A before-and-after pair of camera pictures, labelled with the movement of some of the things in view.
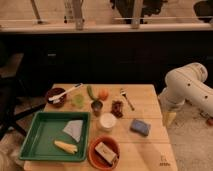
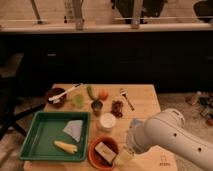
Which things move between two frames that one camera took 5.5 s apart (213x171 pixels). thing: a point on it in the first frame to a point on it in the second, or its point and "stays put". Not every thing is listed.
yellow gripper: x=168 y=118 to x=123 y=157
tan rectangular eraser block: x=105 y=152 stays put
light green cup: x=78 y=101 stays put
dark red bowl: x=54 y=92 stays put
